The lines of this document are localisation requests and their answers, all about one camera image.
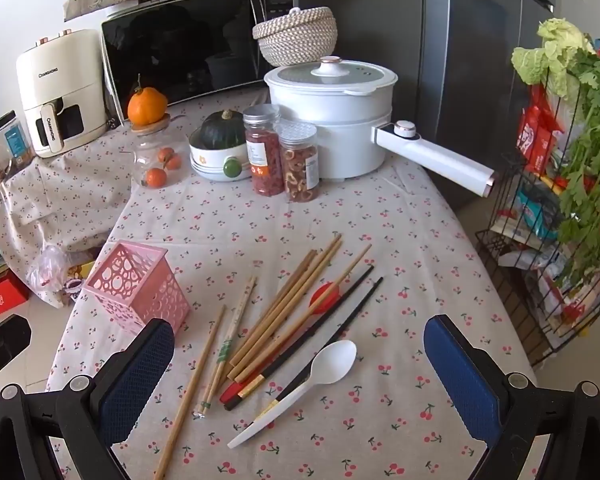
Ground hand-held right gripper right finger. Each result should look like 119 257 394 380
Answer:
423 314 600 480

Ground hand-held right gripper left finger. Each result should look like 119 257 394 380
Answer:
0 317 176 480

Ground pink perforated utensil holder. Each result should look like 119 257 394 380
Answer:
83 241 191 339

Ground paper-wrapped chopsticks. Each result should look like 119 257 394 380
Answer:
194 275 257 418

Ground pile of wooden chopsticks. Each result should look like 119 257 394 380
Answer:
154 232 373 480

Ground white plastic spoon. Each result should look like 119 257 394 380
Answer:
227 340 358 450

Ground black chopstick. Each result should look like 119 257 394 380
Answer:
219 265 375 405
226 276 384 411

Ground red cardboard box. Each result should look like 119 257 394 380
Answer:
0 282 31 320

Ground clear plastic bag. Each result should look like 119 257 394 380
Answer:
27 245 89 309

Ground cherry print tablecloth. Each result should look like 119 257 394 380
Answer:
0 87 538 480

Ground blue snack packet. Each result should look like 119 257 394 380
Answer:
516 185 572 242

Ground clear container with blue label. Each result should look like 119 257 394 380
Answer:
0 110 34 171

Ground glass jar with wooden lid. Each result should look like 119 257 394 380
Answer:
131 114 191 190

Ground white bowl with green knob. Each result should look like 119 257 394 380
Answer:
188 127 254 182

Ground jar of red dried fruit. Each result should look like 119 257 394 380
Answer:
243 106 285 196

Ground red snack packets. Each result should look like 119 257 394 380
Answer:
516 85 567 176

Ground leafy green herbs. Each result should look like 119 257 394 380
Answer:
555 50 600 287

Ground jar of dried fruit rings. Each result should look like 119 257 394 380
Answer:
278 121 321 204

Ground dark green squash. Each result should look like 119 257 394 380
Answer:
200 109 246 151

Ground cream air fryer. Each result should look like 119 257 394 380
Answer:
15 29 110 159

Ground white electric cooking pot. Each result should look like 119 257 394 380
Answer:
264 56 496 197

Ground large orange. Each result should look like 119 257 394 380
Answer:
127 74 169 126

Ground grey refrigerator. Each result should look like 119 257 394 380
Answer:
300 0 556 211

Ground black microwave oven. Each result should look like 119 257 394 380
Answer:
101 0 301 127

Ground napa cabbage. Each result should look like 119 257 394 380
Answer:
511 17 599 99

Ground white pot lid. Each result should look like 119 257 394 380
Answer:
264 56 399 97

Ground woven basket with lid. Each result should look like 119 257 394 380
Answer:
252 6 339 67

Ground black wire rack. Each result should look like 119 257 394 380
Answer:
475 60 600 368

